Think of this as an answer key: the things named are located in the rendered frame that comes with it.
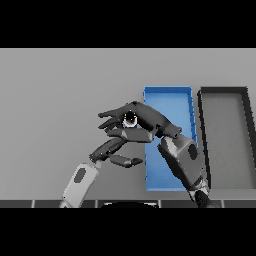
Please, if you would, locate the blue bin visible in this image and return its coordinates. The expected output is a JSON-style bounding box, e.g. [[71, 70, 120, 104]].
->
[[143, 86, 199, 192]]

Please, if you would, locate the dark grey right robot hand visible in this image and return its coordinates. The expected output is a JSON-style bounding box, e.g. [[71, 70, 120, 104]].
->
[[97, 101, 184, 144]]

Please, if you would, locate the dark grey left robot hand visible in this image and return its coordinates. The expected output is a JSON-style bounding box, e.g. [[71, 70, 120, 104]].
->
[[88, 136, 144, 169]]

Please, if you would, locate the dark grey bin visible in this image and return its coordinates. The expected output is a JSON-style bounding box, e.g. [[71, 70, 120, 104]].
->
[[196, 86, 256, 191]]

